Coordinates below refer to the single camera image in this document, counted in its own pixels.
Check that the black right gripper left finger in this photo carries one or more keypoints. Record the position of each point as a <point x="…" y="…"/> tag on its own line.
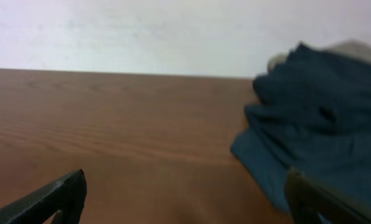
<point x="63" y="198"/>

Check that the beige grey garment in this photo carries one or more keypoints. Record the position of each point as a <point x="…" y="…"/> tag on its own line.
<point x="349" y="48"/>

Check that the dark blue shorts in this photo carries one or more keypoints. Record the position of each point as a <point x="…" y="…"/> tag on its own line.
<point x="313" y="114"/>

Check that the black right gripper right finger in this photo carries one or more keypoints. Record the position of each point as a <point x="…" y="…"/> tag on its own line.
<point x="309" y="200"/>

